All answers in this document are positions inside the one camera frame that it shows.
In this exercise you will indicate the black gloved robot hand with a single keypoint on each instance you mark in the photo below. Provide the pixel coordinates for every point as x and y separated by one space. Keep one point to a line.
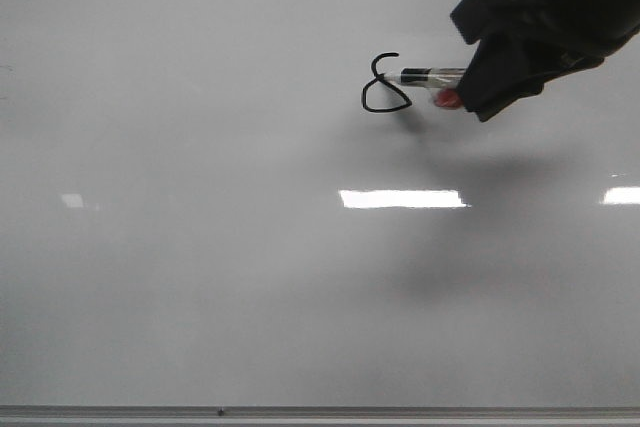
524 44

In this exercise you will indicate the black whiteboard marker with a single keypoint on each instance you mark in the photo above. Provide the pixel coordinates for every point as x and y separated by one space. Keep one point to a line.
431 78

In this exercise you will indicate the white whiteboard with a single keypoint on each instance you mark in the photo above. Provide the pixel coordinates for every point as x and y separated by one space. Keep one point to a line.
196 210

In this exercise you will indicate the red rubber piece on marker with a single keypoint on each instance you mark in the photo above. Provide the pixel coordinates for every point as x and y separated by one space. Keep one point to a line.
447 99

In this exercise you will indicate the aluminium whiteboard bottom frame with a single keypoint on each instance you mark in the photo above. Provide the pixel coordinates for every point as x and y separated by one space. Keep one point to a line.
51 415

